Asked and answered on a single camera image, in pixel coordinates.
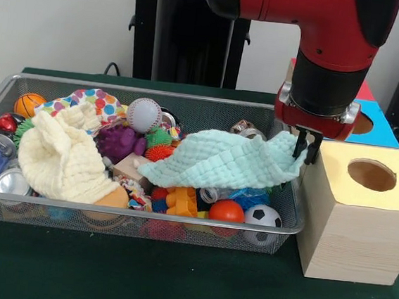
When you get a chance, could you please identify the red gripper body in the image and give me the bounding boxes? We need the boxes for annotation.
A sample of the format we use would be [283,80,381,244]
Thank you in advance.
[270,81,364,144]

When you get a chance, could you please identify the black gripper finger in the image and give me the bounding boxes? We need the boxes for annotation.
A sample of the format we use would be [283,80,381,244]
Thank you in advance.
[291,126,310,160]
[304,131,324,166]

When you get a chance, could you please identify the light blue muslin cloth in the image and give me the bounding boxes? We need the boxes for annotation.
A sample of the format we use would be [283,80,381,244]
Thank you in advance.
[135,117,310,203]

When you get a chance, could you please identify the cream muslin cloth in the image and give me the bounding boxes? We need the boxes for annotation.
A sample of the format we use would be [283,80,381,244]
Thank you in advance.
[13,96,139,209]

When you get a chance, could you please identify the wooden box with three holes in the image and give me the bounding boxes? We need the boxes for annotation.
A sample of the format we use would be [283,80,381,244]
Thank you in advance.
[265,57,399,287]

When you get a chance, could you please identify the shallow mesh bin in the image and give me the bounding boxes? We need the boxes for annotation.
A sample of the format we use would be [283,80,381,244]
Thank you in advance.
[0,70,317,258]

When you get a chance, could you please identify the crushed metal can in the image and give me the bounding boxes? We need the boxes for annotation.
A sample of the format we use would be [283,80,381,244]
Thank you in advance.
[229,119,269,141]

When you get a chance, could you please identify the small soccer ball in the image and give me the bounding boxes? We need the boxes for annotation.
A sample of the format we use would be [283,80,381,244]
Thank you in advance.
[243,203,285,228]

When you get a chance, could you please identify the red ball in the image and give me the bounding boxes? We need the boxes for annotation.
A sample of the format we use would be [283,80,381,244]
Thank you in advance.
[208,198,248,224]

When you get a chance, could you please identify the orange toy building block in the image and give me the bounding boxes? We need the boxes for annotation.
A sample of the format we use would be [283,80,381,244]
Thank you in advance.
[164,184,200,218]

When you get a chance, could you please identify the white toy baseball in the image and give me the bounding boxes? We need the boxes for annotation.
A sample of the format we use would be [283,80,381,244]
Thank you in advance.
[125,96,164,135]

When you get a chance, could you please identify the plain wooden cube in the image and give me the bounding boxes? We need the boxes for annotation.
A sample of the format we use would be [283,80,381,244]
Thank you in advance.
[111,151,154,185]

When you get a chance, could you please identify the purple spiky rubber toy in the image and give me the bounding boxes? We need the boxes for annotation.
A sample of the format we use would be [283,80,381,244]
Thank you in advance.
[94,124,148,168]

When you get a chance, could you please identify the polka dot cloth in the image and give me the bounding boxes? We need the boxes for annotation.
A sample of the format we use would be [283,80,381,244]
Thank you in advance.
[34,82,130,127]

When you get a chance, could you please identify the small orange basketball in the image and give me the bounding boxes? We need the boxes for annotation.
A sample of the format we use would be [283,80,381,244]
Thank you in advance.
[13,91,47,120]

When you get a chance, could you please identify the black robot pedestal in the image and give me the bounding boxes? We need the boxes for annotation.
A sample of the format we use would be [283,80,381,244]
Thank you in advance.
[116,0,254,90]

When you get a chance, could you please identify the black cable loop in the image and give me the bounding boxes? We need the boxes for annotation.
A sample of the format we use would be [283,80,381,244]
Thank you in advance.
[103,61,122,77]

